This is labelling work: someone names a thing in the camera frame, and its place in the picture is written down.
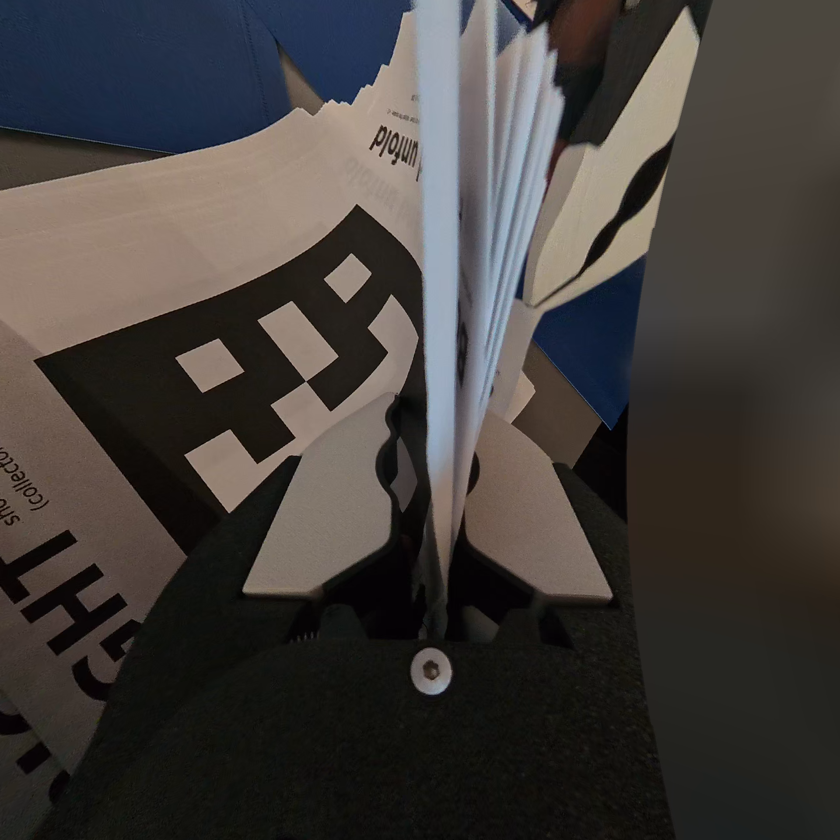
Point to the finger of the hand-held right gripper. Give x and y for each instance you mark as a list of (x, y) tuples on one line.
[(577, 210), (656, 79)]

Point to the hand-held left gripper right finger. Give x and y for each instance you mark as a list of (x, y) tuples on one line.
[(535, 531)]

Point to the pile of printed paper sheets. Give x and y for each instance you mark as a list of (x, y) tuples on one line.
[(197, 229)]

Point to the blue folder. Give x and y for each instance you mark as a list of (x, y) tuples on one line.
[(131, 65), (590, 361)]

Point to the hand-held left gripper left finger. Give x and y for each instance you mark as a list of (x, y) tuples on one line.
[(321, 518)]

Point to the sheaf of white paper sheets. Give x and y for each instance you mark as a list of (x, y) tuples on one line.
[(441, 262)]

